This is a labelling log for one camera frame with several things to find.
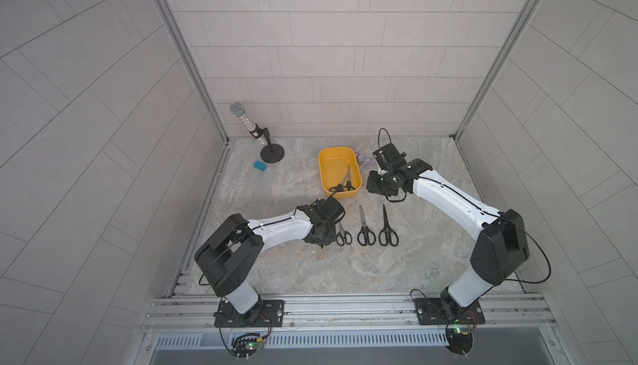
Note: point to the glitter silver microphone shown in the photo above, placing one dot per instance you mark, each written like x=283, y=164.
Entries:
x=238, y=110

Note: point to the yellow plastic storage box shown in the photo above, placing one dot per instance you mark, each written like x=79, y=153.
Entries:
x=333, y=165

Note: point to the silver blade black scissors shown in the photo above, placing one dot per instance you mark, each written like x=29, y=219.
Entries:
x=365, y=237

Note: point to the circuit board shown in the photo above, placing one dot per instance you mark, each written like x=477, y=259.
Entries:
x=246, y=345
x=460, y=342

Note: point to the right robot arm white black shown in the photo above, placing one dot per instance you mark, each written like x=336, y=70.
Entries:
x=501, y=241

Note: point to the all black scissors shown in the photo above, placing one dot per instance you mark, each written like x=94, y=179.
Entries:
x=387, y=236

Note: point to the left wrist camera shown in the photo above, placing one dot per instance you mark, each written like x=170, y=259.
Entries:
x=322, y=211

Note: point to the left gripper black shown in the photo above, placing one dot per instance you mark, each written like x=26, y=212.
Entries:
x=325, y=230

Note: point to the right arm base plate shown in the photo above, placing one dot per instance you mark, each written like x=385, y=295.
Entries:
x=429, y=312

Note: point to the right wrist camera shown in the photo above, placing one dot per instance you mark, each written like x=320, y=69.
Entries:
x=389, y=156

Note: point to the right circuit board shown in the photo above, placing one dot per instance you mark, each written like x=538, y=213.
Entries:
x=460, y=342

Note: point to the small black scissors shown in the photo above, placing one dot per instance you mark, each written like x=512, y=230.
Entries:
x=343, y=237

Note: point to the teal eraser block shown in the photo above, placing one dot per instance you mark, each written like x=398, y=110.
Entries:
x=261, y=166

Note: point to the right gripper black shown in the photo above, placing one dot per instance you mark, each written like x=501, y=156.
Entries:
x=377, y=183

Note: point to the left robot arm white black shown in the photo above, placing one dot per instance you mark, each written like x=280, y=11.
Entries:
x=229, y=254

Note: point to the left circuit board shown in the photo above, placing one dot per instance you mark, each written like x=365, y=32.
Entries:
x=246, y=345

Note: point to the aluminium frame rail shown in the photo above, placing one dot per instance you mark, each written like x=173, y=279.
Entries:
x=195, y=313

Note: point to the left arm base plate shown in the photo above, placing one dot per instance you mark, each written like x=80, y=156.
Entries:
x=264, y=313

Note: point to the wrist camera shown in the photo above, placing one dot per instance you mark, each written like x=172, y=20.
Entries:
x=322, y=211
x=389, y=156

